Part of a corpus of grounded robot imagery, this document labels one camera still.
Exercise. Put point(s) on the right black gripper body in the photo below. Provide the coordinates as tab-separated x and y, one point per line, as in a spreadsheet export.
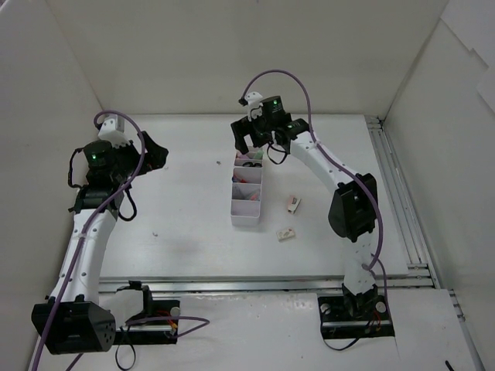
244	128

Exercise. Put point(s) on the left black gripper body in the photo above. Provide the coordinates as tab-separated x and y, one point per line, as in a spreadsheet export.
145	153

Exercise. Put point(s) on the black handled scissors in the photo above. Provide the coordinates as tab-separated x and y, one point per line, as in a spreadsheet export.
251	164

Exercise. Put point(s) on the small white eraser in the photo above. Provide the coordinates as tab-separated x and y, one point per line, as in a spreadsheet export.
285	234

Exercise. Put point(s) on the green highlighter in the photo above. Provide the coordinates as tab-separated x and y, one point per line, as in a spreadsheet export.
258	155

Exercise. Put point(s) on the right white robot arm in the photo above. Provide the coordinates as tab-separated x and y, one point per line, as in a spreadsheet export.
351	214

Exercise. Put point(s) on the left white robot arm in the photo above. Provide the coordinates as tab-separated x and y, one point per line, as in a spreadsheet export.
72	320

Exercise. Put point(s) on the white compartment organizer box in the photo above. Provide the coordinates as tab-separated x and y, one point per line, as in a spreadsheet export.
245	213

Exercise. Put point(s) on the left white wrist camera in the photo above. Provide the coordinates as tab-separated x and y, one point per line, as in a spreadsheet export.
113	130

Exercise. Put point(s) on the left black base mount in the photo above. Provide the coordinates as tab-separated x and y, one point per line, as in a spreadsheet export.
149	327

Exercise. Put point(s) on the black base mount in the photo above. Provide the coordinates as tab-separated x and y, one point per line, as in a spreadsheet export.
149	327
336	323

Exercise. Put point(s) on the front aluminium rail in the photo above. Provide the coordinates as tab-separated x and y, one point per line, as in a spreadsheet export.
232	284

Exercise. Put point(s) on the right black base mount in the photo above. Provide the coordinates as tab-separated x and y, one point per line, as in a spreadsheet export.
336	323

